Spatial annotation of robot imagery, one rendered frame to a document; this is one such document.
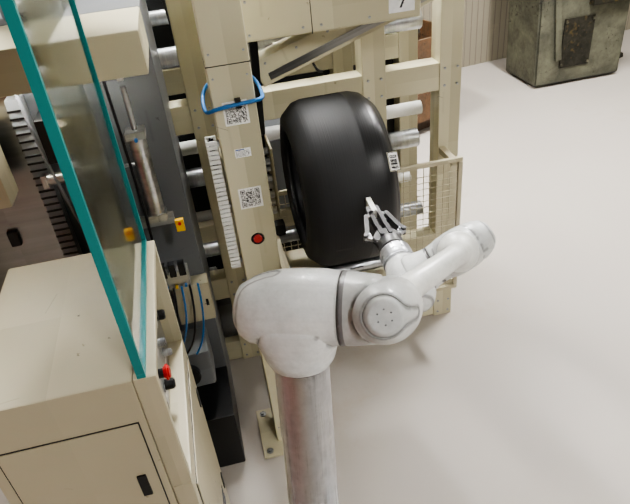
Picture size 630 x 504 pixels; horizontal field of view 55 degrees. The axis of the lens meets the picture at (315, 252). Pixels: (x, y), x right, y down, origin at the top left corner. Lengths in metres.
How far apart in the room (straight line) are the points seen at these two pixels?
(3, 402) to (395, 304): 0.85
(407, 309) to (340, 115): 1.05
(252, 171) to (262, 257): 0.33
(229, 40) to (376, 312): 1.07
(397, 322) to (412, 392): 1.98
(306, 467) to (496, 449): 1.65
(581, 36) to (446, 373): 4.12
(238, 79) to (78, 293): 0.75
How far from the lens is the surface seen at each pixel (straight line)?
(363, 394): 2.92
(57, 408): 1.40
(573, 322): 3.39
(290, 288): 1.01
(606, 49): 6.61
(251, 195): 1.98
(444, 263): 1.35
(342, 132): 1.87
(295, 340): 1.02
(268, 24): 2.08
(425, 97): 5.17
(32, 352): 1.52
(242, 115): 1.87
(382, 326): 0.95
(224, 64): 1.82
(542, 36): 6.16
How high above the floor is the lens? 2.16
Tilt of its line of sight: 34 degrees down
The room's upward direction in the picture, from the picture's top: 6 degrees counter-clockwise
